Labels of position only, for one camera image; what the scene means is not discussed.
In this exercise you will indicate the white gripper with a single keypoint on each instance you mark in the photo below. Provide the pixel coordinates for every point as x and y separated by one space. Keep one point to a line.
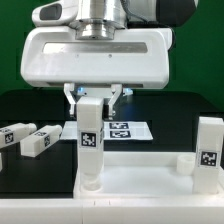
88 43

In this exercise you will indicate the white square desk top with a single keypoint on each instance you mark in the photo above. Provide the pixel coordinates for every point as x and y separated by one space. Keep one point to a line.
146 175

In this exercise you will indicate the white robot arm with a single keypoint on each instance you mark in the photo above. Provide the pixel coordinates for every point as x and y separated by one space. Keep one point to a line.
150 14

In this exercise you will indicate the white marker base sheet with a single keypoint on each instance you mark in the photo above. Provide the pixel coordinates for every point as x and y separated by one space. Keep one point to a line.
123 130

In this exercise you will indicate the white left fence piece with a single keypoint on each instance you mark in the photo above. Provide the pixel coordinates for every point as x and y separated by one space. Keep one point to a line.
1 166

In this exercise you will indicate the white front fence bar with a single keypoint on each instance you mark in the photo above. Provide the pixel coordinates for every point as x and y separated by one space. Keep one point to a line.
183 210

